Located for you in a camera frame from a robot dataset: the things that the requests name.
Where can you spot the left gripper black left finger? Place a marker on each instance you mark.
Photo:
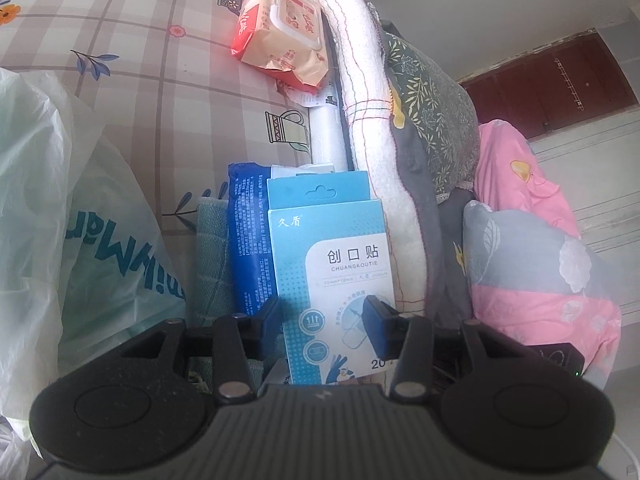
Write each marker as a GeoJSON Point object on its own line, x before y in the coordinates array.
{"type": "Point", "coordinates": [238, 339]}

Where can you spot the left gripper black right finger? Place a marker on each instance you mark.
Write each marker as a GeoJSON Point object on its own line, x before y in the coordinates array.
{"type": "Point", "coordinates": [406, 341]}

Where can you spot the dark blue wipes pack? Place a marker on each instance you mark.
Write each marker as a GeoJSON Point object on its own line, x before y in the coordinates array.
{"type": "Point", "coordinates": [249, 236]}

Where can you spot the blue bandage box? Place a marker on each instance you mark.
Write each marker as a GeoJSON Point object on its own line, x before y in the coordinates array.
{"type": "Point", "coordinates": [329, 249]}

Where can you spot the white grey blanket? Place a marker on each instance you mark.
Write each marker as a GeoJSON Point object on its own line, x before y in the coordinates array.
{"type": "Point", "coordinates": [424, 235]}

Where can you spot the pink floral quilt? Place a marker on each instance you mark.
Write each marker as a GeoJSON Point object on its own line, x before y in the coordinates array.
{"type": "Point", "coordinates": [530, 275]}

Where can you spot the white green plastic bag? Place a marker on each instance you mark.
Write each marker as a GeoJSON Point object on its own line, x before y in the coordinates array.
{"type": "Point", "coordinates": [83, 264]}

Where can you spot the white roll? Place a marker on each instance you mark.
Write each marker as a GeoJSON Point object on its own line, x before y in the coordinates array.
{"type": "Point", "coordinates": [327, 137]}

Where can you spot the green leaf pattern pillow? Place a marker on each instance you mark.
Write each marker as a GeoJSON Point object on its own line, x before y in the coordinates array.
{"type": "Point", "coordinates": [440, 109]}

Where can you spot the dark red door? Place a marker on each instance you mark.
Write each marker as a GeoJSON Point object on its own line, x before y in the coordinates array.
{"type": "Point", "coordinates": [575, 81]}

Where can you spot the checkered tablecloth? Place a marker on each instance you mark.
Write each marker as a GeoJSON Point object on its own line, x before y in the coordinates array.
{"type": "Point", "coordinates": [160, 75]}

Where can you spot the red wet wipes pack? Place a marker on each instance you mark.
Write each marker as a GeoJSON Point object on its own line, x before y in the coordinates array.
{"type": "Point", "coordinates": [283, 39]}

